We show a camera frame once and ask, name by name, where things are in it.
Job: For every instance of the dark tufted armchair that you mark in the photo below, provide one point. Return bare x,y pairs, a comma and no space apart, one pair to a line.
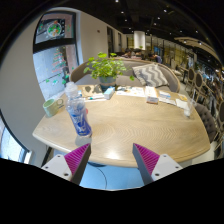
206,121

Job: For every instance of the group of ceiling spot lights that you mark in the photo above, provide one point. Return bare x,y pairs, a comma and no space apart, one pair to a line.
165,10

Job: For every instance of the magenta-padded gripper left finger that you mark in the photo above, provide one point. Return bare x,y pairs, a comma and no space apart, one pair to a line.
75,160

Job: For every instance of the printed paper brochure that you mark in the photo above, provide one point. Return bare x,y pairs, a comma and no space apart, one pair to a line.
131,90

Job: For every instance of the group of wooden dining chairs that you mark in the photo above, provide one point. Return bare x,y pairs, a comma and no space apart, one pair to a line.
196,80

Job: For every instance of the green potted plant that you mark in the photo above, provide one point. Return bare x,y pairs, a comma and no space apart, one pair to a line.
106,68

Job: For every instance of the small blue white carton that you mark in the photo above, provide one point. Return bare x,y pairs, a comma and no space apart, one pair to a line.
109,93

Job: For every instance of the grey curved sofa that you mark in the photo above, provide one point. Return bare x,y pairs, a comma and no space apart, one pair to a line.
126,79

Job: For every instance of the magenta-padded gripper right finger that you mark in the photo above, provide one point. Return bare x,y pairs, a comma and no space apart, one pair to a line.
148,160

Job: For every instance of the pale green ceramic mug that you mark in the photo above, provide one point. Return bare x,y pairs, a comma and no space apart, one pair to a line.
50,107

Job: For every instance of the grey zigzag throw pillow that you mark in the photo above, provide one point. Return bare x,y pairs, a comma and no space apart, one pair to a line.
150,75

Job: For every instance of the person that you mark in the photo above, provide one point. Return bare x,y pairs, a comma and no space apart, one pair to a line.
126,54
156,58
137,54

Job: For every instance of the clear blue-labelled drink bottle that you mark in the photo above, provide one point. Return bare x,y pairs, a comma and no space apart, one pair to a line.
79,116

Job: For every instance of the round wreath window decal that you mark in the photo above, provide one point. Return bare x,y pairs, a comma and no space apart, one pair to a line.
54,29

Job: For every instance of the thick white book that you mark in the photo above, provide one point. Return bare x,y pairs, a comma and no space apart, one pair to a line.
151,95

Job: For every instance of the christmas tree window decal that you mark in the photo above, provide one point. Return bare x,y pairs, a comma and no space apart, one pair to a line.
59,61

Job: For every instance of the clear drinking glass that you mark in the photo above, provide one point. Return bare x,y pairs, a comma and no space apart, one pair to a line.
188,108

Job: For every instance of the white paper napkin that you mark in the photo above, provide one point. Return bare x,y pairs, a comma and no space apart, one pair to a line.
181,103

